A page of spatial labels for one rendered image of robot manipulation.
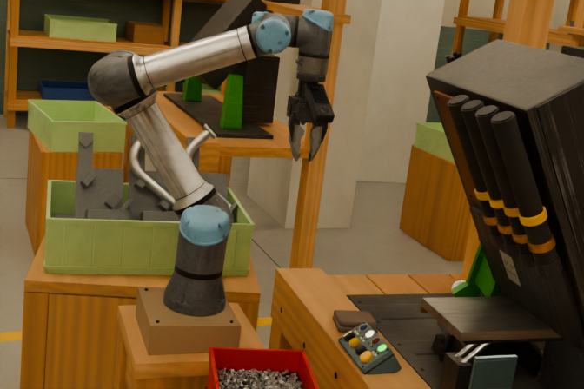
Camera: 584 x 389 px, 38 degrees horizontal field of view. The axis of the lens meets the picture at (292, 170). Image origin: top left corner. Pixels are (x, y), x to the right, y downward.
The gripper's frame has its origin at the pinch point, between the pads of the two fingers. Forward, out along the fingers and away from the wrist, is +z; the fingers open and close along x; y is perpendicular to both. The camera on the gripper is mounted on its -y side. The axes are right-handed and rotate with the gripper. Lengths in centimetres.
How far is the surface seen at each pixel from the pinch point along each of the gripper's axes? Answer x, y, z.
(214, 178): 3, 77, 27
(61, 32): 23, 612, 40
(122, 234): 36, 49, 38
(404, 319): -28.6, -10.7, 39.3
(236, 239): 1, 47, 38
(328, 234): -141, 315, 129
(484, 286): -29, -42, 17
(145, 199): 25, 74, 34
